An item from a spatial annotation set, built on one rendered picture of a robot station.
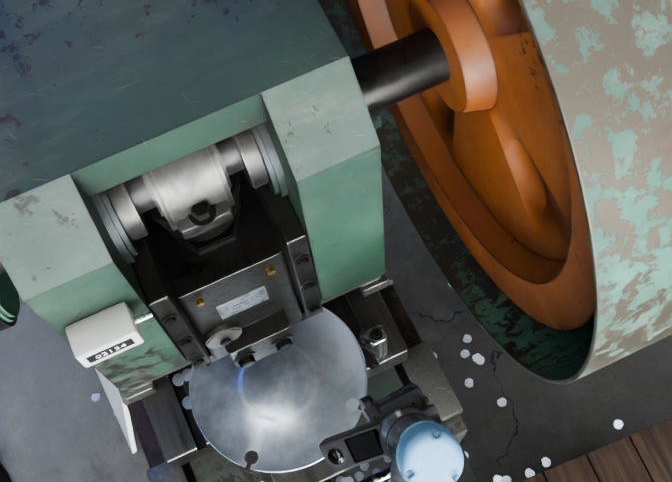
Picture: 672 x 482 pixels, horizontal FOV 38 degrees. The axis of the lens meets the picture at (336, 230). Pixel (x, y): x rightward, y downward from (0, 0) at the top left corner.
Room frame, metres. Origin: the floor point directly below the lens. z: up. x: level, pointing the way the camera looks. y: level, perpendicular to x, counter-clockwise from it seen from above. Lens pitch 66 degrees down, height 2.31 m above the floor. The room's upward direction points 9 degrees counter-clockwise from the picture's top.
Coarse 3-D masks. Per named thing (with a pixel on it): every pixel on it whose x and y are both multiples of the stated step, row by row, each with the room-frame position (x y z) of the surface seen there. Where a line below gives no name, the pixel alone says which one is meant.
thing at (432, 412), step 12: (408, 384) 0.34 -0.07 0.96; (396, 396) 0.32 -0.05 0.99; (408, 396) 0.31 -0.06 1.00; (420, 396) 0.31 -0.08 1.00; (372, 408) 0.31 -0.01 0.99; (384, 408) 0.30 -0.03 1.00; (396, 408) 0.30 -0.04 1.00; (420, 408) 0.29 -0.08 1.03; (432, 408) 0.28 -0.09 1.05; (372, 420) 0.29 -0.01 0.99; (384, 420) 0.27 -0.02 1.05
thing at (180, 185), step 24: (168, 168) 0.49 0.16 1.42; (192, 168) 0.49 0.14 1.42; (216, 168) 0.49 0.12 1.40; (168, 192) 0.47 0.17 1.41; (192, 192) 0.47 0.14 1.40; (216, 192) 0.47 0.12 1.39; (168, 216) 0.46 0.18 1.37; (192, 216) 0.45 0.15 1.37; (216, 216) 0.45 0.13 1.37; (192, 240) 0.49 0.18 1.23
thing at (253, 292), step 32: (256, 224) 0.53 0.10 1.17; (160, 256) 0.50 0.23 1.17; (192, 256) 0.50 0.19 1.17; (224, 256) 0.49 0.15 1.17; (256, 256) 0.48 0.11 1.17; (192, 288) 0.45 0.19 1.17; (224, 288) 0.46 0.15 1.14; (256, 288) 0.47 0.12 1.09; (288, 288) 0.48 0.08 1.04; (192, 320) 0.44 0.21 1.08; (224, 320) 0.45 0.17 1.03; (256, 320) 0.46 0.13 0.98; (288, 320) 0.46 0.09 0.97; (224, 352) 0.45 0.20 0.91; (256, 352) 0.43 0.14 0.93
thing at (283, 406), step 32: (320, 320) 0.51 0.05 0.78; (288, 352) 0.47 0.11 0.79; (320, 352) 0.46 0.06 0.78; (352, 352) 0.45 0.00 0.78; (192, 384) 0.44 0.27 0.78; (224, 384) 0.43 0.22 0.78; (256, 384) 0.42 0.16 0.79; (288, 384) 0.41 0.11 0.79; (320, 384) 0.41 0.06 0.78; (352, 384) 0.40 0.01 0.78; (224, 416) 0.38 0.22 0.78; (256, 416) 0.37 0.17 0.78; (288, 416) 0.36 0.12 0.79; (320, 416) 0.36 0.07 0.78; (352, 416) 0.35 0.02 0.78; (224, 448) 0.33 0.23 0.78; (256, 448) 0.32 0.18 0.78; (288, 448) 0.31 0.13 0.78
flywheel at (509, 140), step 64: (384, 0) 0.86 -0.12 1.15; (448, 0) 0.65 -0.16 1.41; (512, 0) 0.61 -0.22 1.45; (512, 64) 0.55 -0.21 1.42; (448, 128) 0.66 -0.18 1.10; (512, 128) 0.53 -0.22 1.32; (448, 192) 0.59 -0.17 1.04; (512, 192) 0.50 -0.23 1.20; (576, 192) 0.37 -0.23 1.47; (512, 256) 0.45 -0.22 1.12; (576, 256) 0.34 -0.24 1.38; (576, 320) 0.31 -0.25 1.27
